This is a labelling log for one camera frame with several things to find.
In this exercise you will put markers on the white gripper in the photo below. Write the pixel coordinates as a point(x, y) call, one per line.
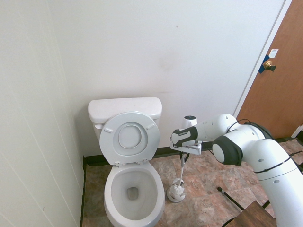
point(191, 149)

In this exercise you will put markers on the white toilet brush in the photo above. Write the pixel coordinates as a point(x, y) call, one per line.
point(181, 170)

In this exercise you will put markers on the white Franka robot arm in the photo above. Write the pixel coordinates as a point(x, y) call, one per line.
point(272, 175)

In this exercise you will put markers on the white toilet tank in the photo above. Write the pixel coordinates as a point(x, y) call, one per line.
point(158, 124)

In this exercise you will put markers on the white toilet bowl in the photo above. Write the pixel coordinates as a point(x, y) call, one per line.
point(156, 189)

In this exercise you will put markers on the white toilet brush holder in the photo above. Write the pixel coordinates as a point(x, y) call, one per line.
point(176, 200)

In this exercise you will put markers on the white toilet seat with lid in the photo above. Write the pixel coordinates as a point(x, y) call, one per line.
point(129, 138)

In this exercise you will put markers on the white toilet tank lid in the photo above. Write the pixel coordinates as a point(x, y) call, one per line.
point(123, 106)

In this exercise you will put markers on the dark wooden table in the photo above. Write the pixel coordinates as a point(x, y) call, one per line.
point(253, 216)

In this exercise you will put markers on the blue tape strip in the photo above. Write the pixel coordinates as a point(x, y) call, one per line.
point(261, 69)

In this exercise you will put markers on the brown wooden door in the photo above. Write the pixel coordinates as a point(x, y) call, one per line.
point(284, 89)

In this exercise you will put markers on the brass door knob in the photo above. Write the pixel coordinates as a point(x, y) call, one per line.
point(268, 64)

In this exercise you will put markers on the white paper label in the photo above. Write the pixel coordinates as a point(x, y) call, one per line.
point(273, 53)

